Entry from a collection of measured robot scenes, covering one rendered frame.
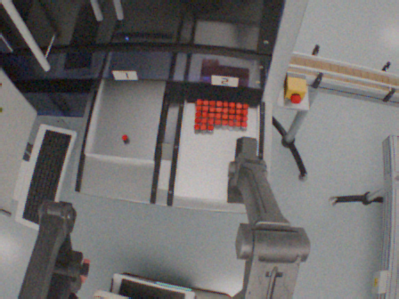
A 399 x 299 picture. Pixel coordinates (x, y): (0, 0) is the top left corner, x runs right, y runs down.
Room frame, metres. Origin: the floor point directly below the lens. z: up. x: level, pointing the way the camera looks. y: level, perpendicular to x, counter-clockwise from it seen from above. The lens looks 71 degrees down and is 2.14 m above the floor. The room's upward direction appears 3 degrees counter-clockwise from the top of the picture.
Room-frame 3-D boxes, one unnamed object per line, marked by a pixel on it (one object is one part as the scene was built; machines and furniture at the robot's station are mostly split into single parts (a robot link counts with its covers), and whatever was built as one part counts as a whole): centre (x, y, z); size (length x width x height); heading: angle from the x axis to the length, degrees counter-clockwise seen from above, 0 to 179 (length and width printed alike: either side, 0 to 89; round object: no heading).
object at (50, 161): (0.37, 0.63, 0.82); 0.40 x 0.14 x 0.02; 165
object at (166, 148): (0.37, 0.12, 0.91); 0.14 x 0.03 x 0.06; 171
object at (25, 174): (0.39, 0.68, 0.79); 0.45 x 0.28 x 0.03; 165
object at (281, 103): (0.65, -0.37, 0.87); 0.14 x 0.13 x 0.02; 171
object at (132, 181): (0.49, 0.10, 0.87); 0.70 x 0.48 x 0.02; 81
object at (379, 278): (-0.19, -0.87, 0.50); 0.12 x 0.05 x 0.09; 171
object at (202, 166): (0.42, -0.06, 0.90); 0.34 x 0.26 x 0.04; 172
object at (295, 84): (0.61, -0.35, 1.00); 0.08 x 0.07 x 0.07; 171
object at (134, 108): (0.58, 0.26, 0.90); 0.34 x 0.26 x 0.04; 171
